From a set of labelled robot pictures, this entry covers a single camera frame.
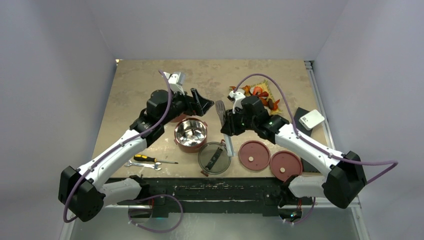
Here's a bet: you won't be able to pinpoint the white small box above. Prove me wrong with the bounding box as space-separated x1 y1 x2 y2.
299 109 325 131

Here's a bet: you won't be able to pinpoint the wrist white camera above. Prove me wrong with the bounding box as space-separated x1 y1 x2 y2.
228 90 246 114
164 71 186 96

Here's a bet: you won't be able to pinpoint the left red round lid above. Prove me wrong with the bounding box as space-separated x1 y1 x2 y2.
238 140 271 171

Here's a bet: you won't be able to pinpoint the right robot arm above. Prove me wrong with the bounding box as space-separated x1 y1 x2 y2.
220 92 367 209

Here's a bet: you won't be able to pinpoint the red round lid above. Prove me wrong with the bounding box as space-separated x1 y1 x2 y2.
270 150 303 182
238 140 271 171

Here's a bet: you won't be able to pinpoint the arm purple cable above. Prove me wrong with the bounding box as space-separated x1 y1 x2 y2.
62 69 174 224
233 73 399 186

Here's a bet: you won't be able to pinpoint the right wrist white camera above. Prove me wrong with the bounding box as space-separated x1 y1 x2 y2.
228 90 246 114

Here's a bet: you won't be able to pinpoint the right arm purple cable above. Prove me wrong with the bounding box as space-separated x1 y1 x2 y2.
233 73 399 186

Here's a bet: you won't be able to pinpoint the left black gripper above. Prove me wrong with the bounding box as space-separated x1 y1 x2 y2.
160 86 213 126

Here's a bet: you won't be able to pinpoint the metal serving tongs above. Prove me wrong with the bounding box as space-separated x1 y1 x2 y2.
215 100 236 157

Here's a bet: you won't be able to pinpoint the aluminium frame rail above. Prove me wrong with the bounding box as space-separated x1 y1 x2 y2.
59 60 372 240

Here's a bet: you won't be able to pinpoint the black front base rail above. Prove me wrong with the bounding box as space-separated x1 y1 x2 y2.
109 175 332 218

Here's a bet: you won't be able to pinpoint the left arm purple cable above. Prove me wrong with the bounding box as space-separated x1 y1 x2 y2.
62 69 174 224

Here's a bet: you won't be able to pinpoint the right red round lid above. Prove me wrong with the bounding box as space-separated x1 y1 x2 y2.
270 150 303 182

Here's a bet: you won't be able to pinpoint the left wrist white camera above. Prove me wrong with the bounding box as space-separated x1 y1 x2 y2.
164 71 186 96

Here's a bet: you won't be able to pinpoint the transparent grey pot lid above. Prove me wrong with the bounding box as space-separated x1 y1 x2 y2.
197 139 232 177

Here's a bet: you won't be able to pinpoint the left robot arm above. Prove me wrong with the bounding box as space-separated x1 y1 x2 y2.
58 88 214 223

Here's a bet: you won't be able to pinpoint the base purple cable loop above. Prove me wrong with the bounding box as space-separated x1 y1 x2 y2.
127 194 184 234

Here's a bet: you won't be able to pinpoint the near red steel pot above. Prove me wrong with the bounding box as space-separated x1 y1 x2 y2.
173 117 208 153

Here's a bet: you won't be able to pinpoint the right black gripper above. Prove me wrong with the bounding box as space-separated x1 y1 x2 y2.
222 106 258 136

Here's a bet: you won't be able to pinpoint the yellow food tray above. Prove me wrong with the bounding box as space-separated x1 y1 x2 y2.
231 79 282 117

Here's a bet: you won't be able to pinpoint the yellow black screwdriver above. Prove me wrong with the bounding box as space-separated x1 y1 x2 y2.
133 154 178 164

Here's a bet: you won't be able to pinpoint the silver open-end wrench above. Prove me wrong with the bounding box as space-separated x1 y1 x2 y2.
124 160 162 171

